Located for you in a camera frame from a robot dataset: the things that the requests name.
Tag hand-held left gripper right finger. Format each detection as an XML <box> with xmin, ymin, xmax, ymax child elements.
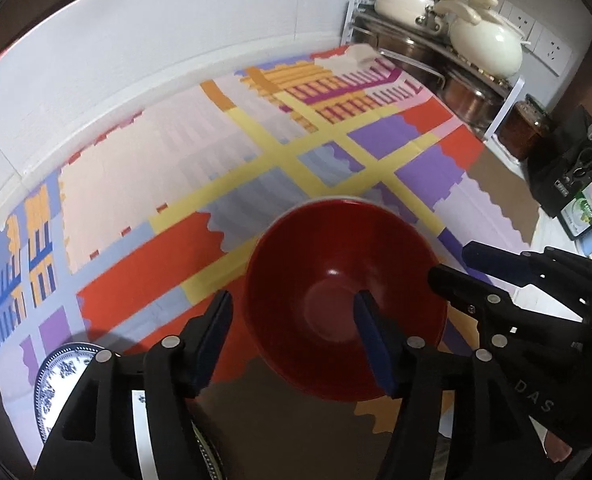
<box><xmin>352</xmin><ymin>291</ymin><xmax>532</xmax><ymax>480</ymax></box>

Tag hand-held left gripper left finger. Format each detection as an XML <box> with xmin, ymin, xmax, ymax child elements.
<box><xmin>33</xmin><ymin>289</ymin><xmax>234</xmax><ymax>480</ymax></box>

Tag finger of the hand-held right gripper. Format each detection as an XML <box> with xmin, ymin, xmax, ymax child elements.
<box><xmin>428</xmin><ymin>265</ymin><xmax>519</xmax><ymax>331</ymax></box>
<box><xmin>463</xmin><ymin>241</ymin><xmax>547</xmax><ymax>286</ymax></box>

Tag red and black bowl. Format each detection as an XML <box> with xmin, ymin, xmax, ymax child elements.
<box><xmin>241</xmin><ymin>199</ymin><xmax>448</xmax><ymax>402</ymax></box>

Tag blue floral rim plate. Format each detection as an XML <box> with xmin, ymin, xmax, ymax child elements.
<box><xmin>35</xmin><ymin>342</ymin><xmax>224</xmax><ymax>480</ymax></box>

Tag person's right hand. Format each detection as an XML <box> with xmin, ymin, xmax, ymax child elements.
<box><xmin>546</xmin><ymin>432</ymin><xmax>574</xmax><ymax>463</ymax></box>

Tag green label detergent bottle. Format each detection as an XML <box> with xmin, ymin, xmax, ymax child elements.
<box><xmin>560</xmin><ymin>172</ymin><xmax>592</xmax><ymax>241</ymax></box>

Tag black knife block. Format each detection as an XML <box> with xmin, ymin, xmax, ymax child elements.
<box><xmin>528</xmin><ymin>105</ymin><xmax>592</xmax><ymax>216</ymax></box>

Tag black kitchen scissors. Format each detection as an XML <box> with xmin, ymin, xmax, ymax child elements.
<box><xmin>568</xmin><ymin>147</ymin><xmax>592</xmax><ymax>181</ymax></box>

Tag glass jar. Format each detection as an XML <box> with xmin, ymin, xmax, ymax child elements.
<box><xmin>503</xmin><ymin>100</ymin><xmax>554</xmax><ymax>161</ymax></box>

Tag small steel pot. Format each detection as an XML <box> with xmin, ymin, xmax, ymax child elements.
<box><xmin>438</xmin><ymin>67</ymin><xmax>507</xmax><ymax>126</ymax></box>

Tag colourful patterned mat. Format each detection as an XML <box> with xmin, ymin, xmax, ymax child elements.
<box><xmin>0</xmin><ymin>44</ymin><xmax>539</xmax><ymax>480</ymax></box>

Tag cream kettle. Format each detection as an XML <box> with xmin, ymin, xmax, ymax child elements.
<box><xmin>433</xmin><ymin>0</ymin><xmax>532</xmax><ymax>80</ymax></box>

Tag large steel pot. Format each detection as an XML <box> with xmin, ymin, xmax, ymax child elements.
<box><xmin>353</xmin><ymin>15</ymin><xmax>447</xmax><ymax>91</ymax></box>

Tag white pot shelf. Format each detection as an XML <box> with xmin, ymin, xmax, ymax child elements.
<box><xmin>345</xmin><ymin>0</ymin><xmax>527</xmax><ymax>141</ymax></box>

